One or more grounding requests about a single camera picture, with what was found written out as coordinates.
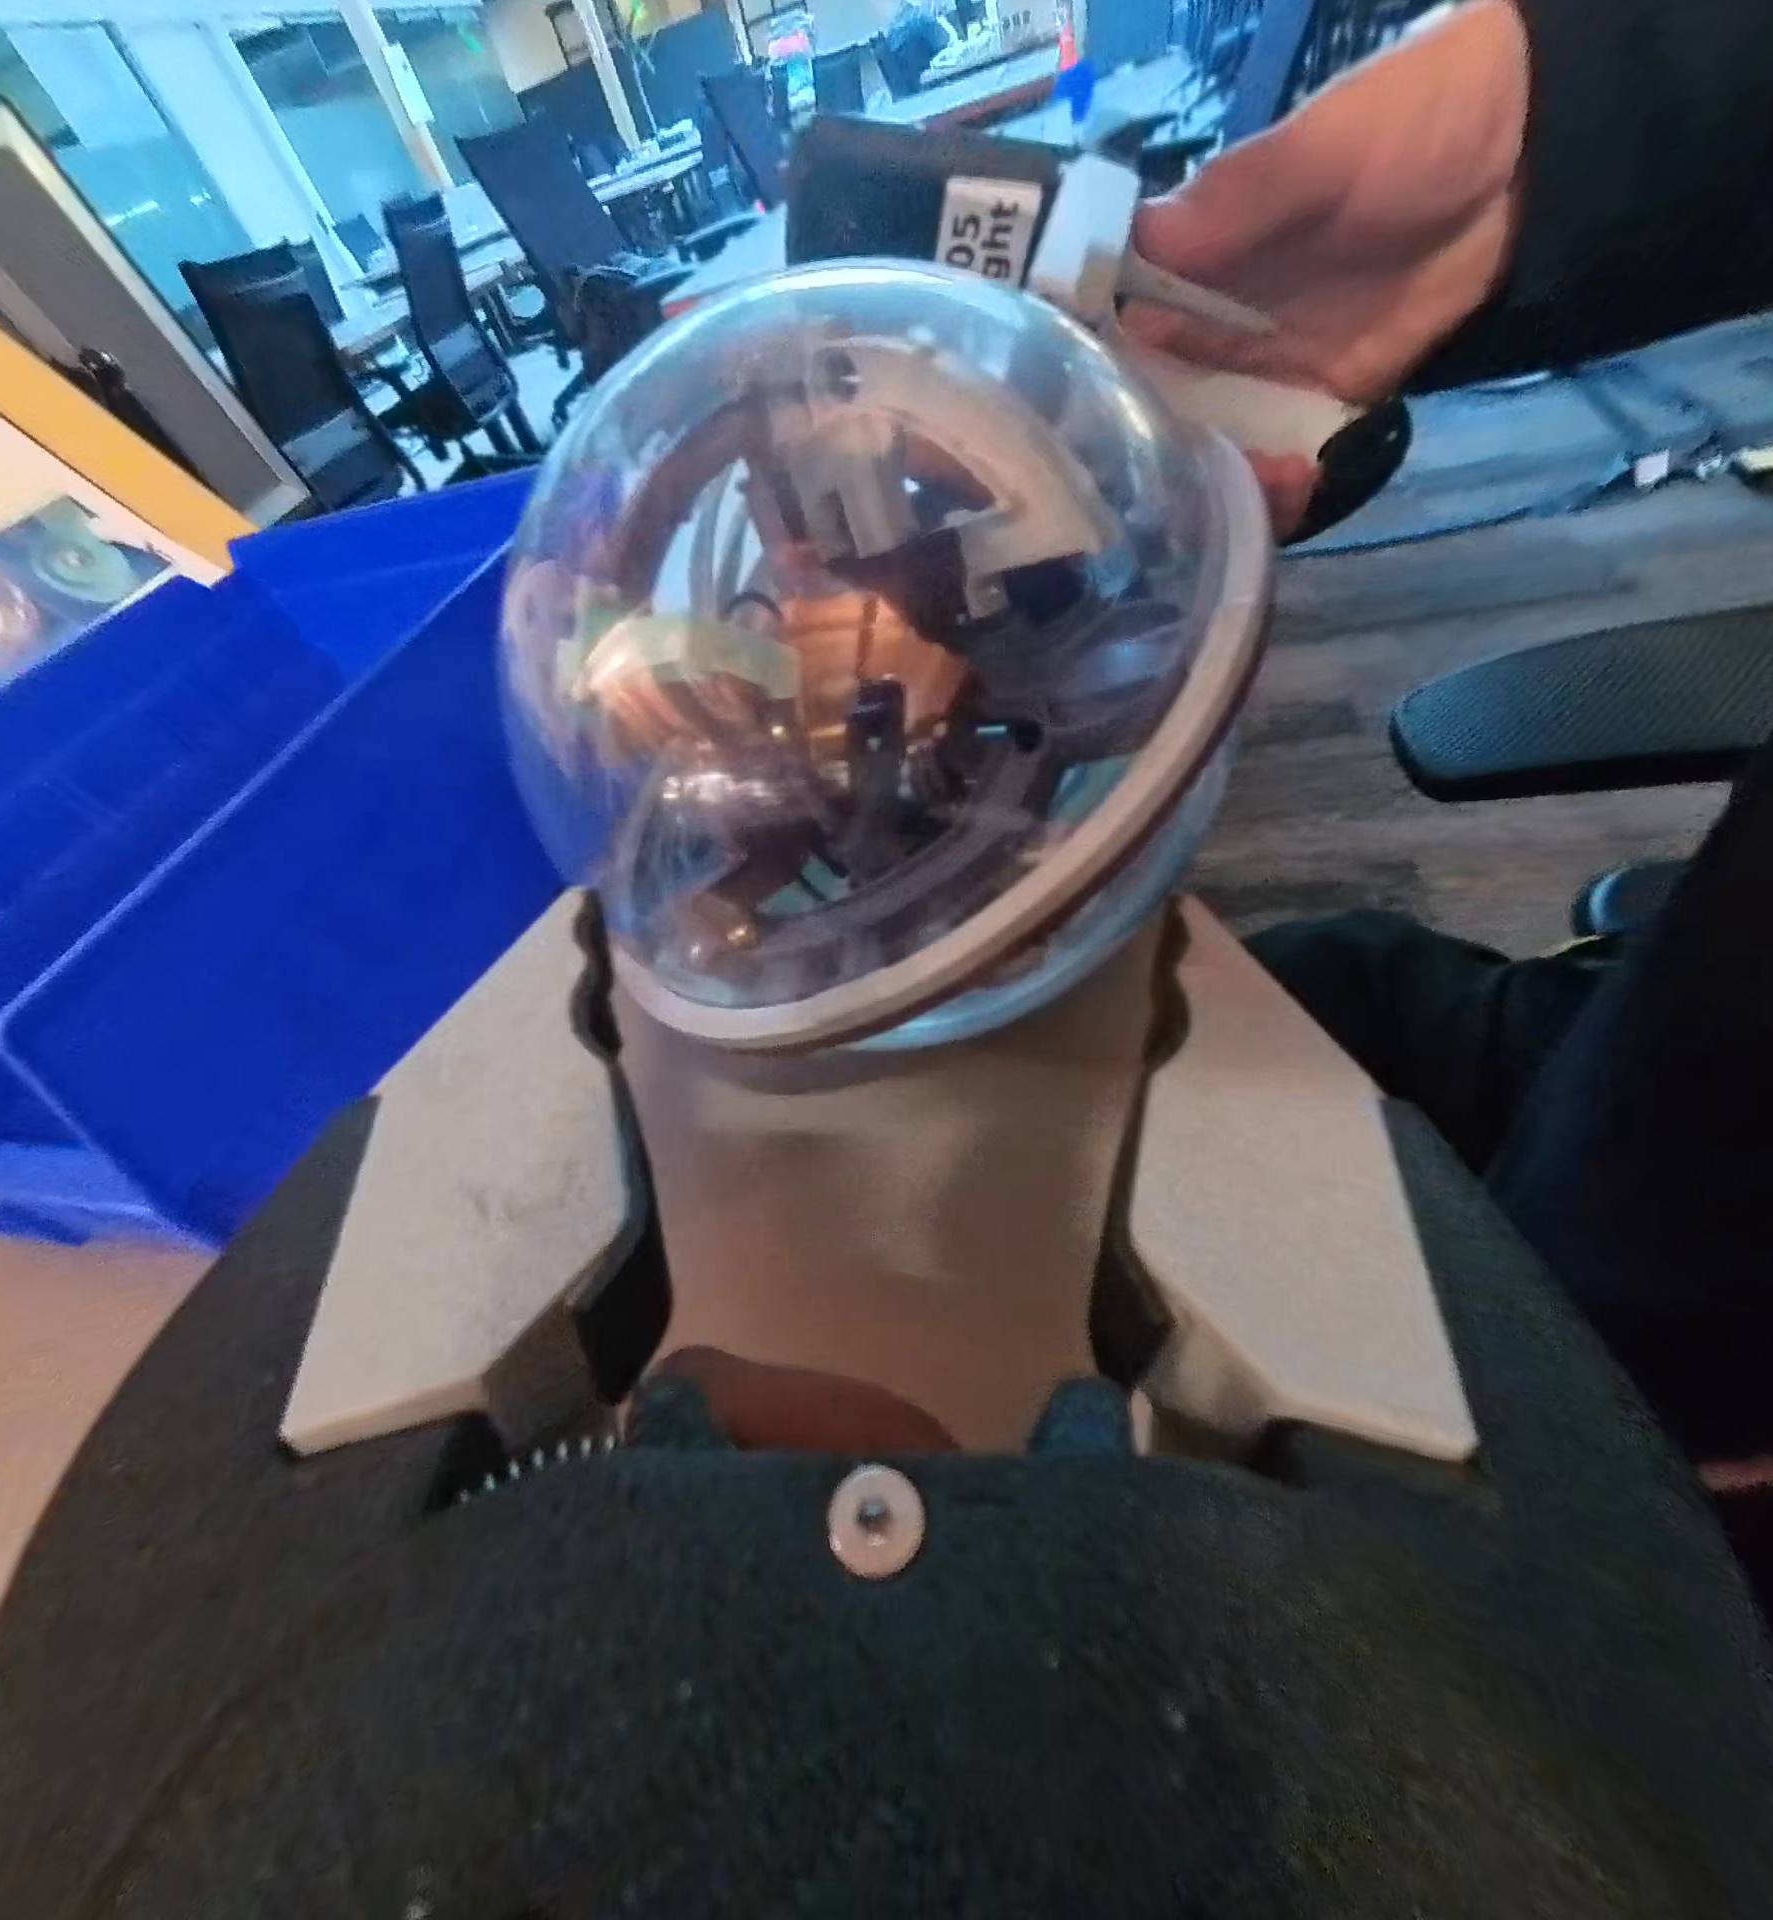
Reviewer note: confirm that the person's right hand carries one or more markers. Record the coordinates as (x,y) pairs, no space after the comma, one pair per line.
(1367,211)

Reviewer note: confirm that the yellow printed box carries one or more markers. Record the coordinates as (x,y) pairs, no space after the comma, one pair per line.
(31,510)

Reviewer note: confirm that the blue plastic bin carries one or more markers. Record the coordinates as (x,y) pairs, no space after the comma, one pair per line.
(226,900)

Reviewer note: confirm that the group of black office chairs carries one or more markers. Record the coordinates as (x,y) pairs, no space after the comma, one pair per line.
(435,315)

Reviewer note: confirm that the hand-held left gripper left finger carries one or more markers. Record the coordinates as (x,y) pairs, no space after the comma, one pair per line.
(466,1199)

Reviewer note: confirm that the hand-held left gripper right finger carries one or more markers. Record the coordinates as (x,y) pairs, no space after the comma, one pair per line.
(1307,1229)

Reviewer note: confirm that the black chair armrest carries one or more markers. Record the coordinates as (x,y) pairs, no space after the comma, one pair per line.
(1592,706)

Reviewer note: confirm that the grey monitor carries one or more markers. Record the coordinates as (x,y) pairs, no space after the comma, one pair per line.
(106,286)

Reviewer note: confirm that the clear plastic maze ball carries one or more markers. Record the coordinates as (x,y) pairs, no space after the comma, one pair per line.
(855,659)

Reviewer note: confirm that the person's dark clothing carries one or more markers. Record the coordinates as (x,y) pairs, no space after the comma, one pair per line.
(1651,1126)

